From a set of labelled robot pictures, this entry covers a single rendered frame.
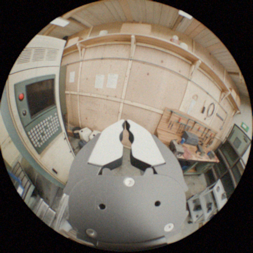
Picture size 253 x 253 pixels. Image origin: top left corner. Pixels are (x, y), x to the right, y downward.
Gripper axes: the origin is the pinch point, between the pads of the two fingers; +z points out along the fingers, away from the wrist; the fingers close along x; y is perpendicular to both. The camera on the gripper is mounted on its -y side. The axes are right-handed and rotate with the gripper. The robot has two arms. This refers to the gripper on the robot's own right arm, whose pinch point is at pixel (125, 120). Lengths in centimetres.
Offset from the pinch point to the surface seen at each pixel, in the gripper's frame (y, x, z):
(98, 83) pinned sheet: -2, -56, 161
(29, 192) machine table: 60, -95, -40
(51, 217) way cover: 78, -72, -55
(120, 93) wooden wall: 18, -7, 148
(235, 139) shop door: 39, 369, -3
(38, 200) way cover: 73, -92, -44
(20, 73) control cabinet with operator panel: -31, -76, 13
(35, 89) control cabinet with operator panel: -13, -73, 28
